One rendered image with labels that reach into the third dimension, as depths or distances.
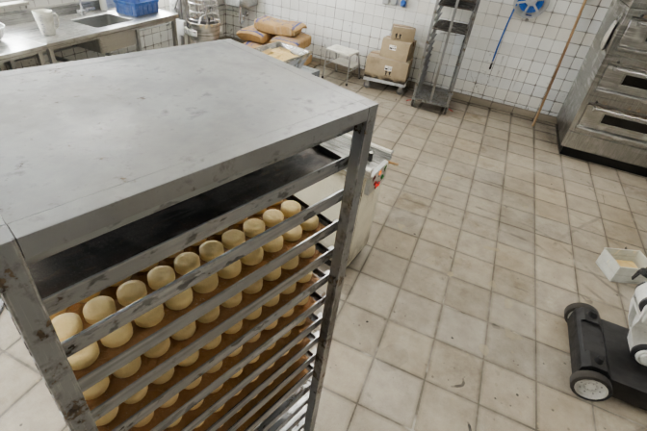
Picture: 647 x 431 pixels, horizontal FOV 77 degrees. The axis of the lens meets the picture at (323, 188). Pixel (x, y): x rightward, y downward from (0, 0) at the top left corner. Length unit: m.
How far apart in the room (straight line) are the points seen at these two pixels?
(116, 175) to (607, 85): 5.09
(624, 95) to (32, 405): 5.45
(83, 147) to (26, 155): 0.06
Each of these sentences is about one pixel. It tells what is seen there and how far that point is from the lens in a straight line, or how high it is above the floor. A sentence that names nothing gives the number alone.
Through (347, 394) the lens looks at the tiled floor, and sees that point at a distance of 2.44.
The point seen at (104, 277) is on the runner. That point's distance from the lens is 0.63.
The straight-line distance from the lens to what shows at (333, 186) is 2.54.
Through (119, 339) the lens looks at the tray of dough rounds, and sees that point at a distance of 0.78.
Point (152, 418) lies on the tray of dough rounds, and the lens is 1.03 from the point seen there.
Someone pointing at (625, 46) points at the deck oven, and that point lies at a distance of 5.24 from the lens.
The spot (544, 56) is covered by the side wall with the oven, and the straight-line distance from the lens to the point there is 6.25.
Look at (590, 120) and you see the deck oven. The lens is 5.44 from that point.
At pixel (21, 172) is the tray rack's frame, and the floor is 1.82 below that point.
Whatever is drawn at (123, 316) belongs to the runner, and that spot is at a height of 1.60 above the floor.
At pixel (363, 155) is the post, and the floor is 1.71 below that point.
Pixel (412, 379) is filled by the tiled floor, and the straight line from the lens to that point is 2.58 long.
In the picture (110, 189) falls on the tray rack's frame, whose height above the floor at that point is 1.82.
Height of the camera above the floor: 2.12
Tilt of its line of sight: 35 degrees down
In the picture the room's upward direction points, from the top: 8 degrees clockwise
